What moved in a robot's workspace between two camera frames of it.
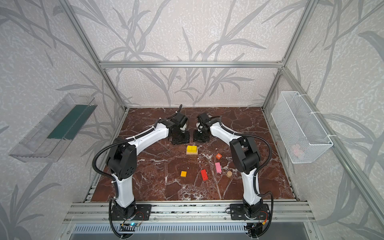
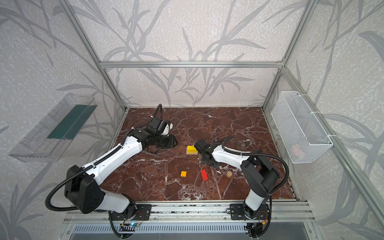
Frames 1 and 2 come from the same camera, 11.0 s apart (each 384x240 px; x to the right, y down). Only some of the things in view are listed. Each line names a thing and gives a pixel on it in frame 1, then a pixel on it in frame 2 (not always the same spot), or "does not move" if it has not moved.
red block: (204, 174) does not move
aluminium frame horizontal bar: (191, 64) does not move
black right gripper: (201, 136) -> (204, 151)
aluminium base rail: (189, 211) does not move
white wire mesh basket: (303, 137) does not move
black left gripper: (180, 139) -> (163, 141)
